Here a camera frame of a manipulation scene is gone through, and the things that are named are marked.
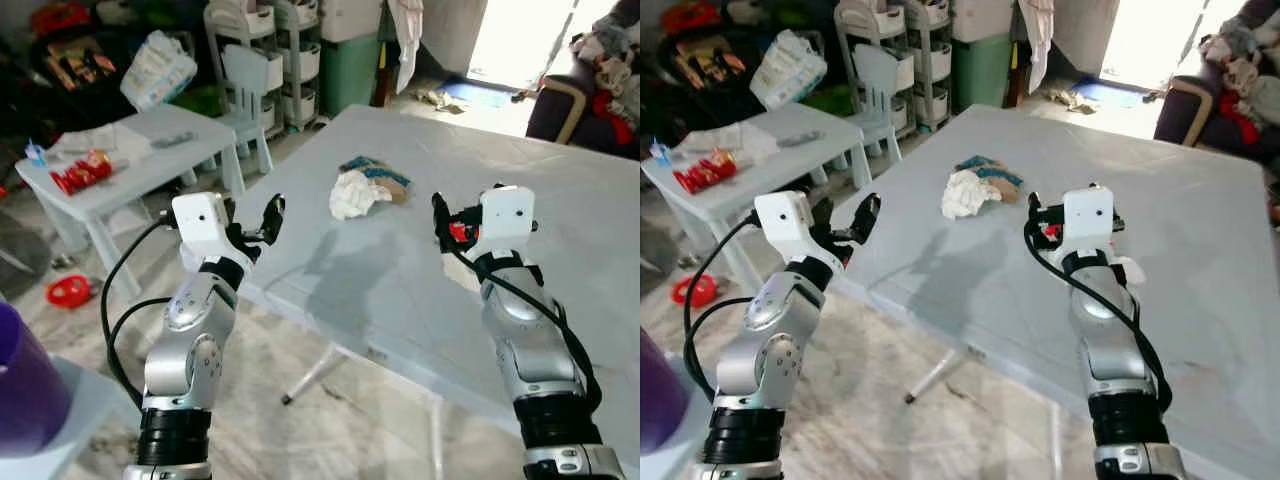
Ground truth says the green bin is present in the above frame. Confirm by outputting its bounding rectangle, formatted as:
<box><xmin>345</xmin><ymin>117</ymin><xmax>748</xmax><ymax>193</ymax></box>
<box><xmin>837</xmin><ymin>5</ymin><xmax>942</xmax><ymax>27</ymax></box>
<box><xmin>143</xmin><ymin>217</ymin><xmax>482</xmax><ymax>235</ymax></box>
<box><xmin>950</xmin><ymin>33</ymin><xmax>1013</xmax><ymax>113</ymax></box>
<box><xmin>319</xmin><ymin>33</ymin><xmax>384</xmax><ymax>118</ymax></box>

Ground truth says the purple rubbish bin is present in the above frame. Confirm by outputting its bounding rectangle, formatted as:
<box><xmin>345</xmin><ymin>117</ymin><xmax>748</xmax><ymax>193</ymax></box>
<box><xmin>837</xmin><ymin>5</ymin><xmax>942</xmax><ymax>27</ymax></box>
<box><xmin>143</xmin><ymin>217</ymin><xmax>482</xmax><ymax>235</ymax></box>
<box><xmin>640</xmin><ymin>328</ymin><xmax>691</xmax><ymax>456</ymax></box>
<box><xmin>0</xmin><ymin>300</ymin><xmax>74</xmax><ymax>459</ymax></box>

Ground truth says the blue snack wrapper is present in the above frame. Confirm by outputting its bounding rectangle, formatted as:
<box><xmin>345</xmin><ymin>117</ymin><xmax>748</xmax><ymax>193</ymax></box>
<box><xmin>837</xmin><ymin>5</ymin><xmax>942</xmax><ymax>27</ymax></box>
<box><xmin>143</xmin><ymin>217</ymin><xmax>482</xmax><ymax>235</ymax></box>
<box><xmin>955</xmin><ymin>155</ymin><xmax>1026</xmax><ymax>201</ymax></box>
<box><xmin>338</xmin><ymin>156</ymin><xmax>412</xmax><ymax>204</ymax></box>

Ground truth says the small white kids table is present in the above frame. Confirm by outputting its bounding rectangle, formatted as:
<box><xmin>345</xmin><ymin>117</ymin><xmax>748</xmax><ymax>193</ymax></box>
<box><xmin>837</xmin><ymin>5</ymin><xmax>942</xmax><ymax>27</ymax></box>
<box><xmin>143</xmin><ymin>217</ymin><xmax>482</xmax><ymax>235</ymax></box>
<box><xmin>640</xmin><ymin>103</ymin><xmax>903</xmax><ymax>299</ymax></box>
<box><xmin>15</xmin><ymin>105</ymin><xmax>247</xmax><ymax>299</ymax></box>

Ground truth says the large light grey table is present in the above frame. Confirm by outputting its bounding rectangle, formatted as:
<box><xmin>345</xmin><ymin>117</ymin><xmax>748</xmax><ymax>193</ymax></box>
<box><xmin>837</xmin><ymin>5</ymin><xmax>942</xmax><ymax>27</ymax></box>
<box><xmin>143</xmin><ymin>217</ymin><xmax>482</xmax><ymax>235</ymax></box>
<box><xmin>830</xmin><ymin>103</ymin><xmax>1280</xmax><ymax>480</ymax></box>
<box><xmin>232</xmin><ymin>103</ymin><xmax>641</xmax><ymax>480</ymax></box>

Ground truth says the crumpled white tissue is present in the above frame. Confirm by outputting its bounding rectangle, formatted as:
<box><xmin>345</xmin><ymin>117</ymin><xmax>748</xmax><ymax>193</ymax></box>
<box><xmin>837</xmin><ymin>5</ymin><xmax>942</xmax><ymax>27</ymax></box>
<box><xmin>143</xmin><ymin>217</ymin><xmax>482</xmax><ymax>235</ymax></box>
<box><xmin>329</xmin><ymin>170</ymin><xmax>394</xmax><ymax>222</ymax></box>
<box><xmin>940</xmin><ymin>168</ymin><xmax>1003</xmax><ymax>221</ymax></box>

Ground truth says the green plastic toy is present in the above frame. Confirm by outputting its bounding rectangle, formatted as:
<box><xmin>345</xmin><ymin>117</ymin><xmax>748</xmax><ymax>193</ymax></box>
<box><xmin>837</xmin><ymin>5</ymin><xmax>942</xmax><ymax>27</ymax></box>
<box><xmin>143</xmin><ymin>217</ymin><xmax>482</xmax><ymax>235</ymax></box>
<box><xmin>800</xmin><ymin>85</ymin><xmax>857</xmax><ymax>117</ymax></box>
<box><xmin>178</xmin><ymin>85</ymin><xmax>227</xmax><ymax>117</ymax></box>

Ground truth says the blue door mat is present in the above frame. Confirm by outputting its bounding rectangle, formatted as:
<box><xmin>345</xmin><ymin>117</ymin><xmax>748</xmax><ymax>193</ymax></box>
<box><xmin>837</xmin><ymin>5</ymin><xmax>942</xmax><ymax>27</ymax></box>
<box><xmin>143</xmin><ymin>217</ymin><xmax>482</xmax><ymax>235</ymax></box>
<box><xmin>440</xmin><ymin>80</ymin><xmax>523</xmax><ymax>111</ymax></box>
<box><xmin>1070</xmin><ymin>80</ymin><xmax>1151</xmax><ymax>111</ymax></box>

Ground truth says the white paper sheet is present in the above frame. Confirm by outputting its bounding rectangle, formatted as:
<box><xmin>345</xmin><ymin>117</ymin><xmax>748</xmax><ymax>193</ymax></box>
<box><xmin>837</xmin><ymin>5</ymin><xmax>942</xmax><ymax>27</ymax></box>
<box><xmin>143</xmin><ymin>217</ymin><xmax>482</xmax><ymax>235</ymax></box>
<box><xmin>675</xmin><ymin>124</ymin><xmax>781</xmax><ymax>166</ymax></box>
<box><xmin>48</xmin><ymin>124</ymin><xmax>153</xmax><ymax>169</ymax></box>

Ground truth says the red snack bag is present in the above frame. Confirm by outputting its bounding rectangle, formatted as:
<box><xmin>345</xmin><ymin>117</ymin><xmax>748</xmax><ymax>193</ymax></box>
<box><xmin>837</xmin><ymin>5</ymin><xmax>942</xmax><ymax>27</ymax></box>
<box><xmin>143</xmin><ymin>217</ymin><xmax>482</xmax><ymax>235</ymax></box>
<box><xmin>50</xmin><ymin>149</ymin><xmax>117</xmax><ymax>196</ymax></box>
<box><xmin>673</xmin><ymin>148</ymin><xmax>739</xmax><ymax>195</ymax></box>

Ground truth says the white kids chair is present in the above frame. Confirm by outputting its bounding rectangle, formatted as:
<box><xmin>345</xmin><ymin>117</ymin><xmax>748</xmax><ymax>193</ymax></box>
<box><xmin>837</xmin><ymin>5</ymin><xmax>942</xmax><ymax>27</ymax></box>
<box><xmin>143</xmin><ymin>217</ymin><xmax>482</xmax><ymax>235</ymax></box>
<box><xmin>213</xmin><ymin>43</ymin><xmax>273</xmax><ymax>173</ymax></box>
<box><xmin>848</xmin><ymin>43</ymin><xmax>906</xmax><ymax>161</ymax></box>

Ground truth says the dark sofa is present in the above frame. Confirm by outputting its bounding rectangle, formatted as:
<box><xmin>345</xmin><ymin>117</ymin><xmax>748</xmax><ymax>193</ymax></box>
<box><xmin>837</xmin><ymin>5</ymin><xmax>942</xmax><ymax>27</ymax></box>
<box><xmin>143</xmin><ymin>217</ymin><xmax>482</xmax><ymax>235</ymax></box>
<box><xmin>1153</xmin><ymin>75</ymin><xmax>1280</xmax><ymax>166</ymax></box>
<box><xmin>525</xmin><ymin>72</ymin><xmax>641</xmax><ymax>159</ymax></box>

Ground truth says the white diaper pack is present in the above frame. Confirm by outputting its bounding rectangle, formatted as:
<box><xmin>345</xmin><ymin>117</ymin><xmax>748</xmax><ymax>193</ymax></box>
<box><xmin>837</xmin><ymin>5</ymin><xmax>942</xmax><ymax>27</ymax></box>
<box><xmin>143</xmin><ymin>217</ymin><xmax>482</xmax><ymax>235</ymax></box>
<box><xmin>120</xmin><ymin>29</ymin><xmax>199</xmax><ymax>113</ymax></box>
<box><xmin>750</xmin><ymin>29</ymin><xmax>829</xmax><ymax>111</ymax></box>

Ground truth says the white shelf trolley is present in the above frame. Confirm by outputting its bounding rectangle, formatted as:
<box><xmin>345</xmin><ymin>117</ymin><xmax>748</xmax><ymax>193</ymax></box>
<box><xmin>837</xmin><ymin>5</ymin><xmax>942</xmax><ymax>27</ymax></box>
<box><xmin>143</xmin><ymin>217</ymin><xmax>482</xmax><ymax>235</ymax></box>
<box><xmin>272</xmin><ymin>0</ymin><xmax>323</xmax><ymax>131</ymax></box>
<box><xmin>905</xmin><ymin>0</ymin><xmax>953</xmax><ymax>131</ymax></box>
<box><xmin>203</xmin><ymin>0</ymin><xmax>281</xmax><ymax>131</ymax></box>
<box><xmin>833</xmin><ymin>0</ymin><xmax>913</xmax><ymax>131</ymax></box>

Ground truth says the white hanging cloth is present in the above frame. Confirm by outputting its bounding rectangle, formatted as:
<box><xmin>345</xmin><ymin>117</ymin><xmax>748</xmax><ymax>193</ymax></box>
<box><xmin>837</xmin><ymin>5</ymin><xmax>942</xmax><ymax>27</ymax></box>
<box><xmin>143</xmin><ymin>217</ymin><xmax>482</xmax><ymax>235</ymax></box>
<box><xmin>385</xmin><ymin>0</ymin><xmax>426</xmax><ymax>93</ymax></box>
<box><xmin>1018</xmin><ymin>0</ymin><xmax>1057</xmax><ymax>93</ymax></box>

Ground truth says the black case with colourful picture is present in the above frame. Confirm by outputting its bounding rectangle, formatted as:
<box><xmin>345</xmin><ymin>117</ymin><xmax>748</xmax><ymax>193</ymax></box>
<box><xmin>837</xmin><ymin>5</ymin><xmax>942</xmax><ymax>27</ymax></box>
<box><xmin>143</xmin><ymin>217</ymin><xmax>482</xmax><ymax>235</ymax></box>
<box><xmin>660</xmin><ymin>35</ymin><xmax>763</xmax><ymax>109</ymax></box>
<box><xmin>28</xmin><ymin>35</ymin><xmax>136</xmax><ymax>111</ymax></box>

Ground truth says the white storage box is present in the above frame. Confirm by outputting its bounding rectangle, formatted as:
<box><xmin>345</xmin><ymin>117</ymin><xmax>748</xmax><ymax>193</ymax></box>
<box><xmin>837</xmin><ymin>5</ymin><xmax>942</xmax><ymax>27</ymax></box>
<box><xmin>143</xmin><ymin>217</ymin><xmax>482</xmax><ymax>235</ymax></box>
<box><xmin>320</xmin><ymin>0</ymin><xmax>386</xmax><ymax>43</ymax></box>
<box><xmin>950</xmin><ymin>0</ymin><xmax>1016</xmax><ymax>43</ymax></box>

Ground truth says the heap of clothes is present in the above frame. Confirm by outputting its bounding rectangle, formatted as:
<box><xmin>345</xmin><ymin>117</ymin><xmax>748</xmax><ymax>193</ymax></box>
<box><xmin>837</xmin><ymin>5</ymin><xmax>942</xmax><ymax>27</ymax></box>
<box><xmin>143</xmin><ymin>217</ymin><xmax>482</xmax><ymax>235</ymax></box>
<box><xmin>570</xmin><ymin>0</ymin><xmax>641</xmax><ymax>126</ymax></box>
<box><xmin>1200</xmin><ymin>0</ymin><xmax>1280</xmax><ymax>146</ymax></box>

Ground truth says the red orange plastic toy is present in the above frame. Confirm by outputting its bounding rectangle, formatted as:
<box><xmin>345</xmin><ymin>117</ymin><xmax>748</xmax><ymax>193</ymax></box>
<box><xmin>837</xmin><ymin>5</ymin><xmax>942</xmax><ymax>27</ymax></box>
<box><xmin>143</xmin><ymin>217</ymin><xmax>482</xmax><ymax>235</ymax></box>
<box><xmin>30</xmin><ymin>2</ymin><xmax>93</xmax><ymax>37</ymax></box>
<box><xmin>662</xmin><ymin>2</ymin><xmax>723</xmax><ymax>36</ymax></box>

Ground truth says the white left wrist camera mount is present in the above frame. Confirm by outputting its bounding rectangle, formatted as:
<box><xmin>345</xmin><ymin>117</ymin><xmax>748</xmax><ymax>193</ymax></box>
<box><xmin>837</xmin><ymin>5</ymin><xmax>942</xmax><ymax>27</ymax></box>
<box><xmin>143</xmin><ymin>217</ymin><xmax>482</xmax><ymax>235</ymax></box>
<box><xmin>170</xmin><ymin>192</ymin><xmax>235</xmax><ymax>267</ymax></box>
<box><xmin>753</xmin><ymin>190</ymin><xmax>819</xmax><ymax>266</ymax></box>

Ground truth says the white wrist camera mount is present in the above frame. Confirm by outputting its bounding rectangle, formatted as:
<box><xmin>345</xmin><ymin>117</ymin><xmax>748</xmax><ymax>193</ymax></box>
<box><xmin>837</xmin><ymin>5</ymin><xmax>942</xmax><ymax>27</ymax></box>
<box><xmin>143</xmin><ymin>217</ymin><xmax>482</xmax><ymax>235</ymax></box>
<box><xmin>170</xmin><ymin>192</ymin><xmax>235</xmax><ymax>267</ymax></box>
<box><xmin>1062</xmin><ymin>183</ymin><xmax>1117</xmax><ymax>257</ymax></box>
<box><xmin>477</xmin><ymin>184</ymin><xmax>537</xmax><ymax>259</ymax></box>
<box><xmin>753</xmin><ymin>190</ymin><xmax>819</xmax><ymax>266</ymax></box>

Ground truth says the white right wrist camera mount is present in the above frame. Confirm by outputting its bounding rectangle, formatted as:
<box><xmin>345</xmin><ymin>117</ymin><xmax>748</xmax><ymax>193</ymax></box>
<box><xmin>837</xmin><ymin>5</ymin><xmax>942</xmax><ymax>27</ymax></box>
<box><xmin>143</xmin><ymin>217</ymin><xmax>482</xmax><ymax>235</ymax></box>
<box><xmin>1062</xmin><ymin>183</ymin><xmax>1117</xmax><ymax>257</ymax></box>
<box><xmin>477</xmin><ymin>184</ymin><xmax>537</xmax><ymax>259</ymax></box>

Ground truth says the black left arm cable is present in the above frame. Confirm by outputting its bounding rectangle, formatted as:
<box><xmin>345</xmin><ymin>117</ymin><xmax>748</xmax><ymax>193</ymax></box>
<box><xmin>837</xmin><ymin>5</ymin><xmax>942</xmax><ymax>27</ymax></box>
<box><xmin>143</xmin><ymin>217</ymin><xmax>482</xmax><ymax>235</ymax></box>
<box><xmin>100</xmin><ymin>212</ymin><xmax>179</xmax><ymax>409</ymax></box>
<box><xmin>682</xmin><ymin>212</ymin><xmax>759</xmax><ymax>409</ymax></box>

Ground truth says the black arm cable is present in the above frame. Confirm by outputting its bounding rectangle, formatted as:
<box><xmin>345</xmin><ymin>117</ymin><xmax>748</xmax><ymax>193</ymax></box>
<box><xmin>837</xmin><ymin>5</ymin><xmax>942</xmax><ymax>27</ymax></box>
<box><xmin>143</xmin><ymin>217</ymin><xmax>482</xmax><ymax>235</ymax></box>
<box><xmin>682</xmin><ymin>212</ymin><xmax>759</xmax><ymax>409</ymax></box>
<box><xmin>443</xmin><ymin>245</ymin><xmax>603</xmax><ymax>416</ymax></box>
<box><xmin>1028</xmin><ymin>238</ymin><xmax>1175</xmax><ymax>416</ymax></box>
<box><xmin>100</xmin><ymin>212</ymin><xmax>179</xmax><ymax>409</ymax></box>

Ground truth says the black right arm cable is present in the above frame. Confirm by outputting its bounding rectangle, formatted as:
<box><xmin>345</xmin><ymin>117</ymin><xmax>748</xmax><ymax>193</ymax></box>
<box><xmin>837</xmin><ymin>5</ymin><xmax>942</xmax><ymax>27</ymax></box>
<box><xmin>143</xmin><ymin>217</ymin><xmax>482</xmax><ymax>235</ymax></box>
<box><xmin>443</xmin><ymin>245</ymin><xmax>603</xmax><ymax>416</ymax></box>
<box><xmin>1028</xmin><ymin>238</ymin><xmax>1175</xmax><ymax>416</ymax></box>

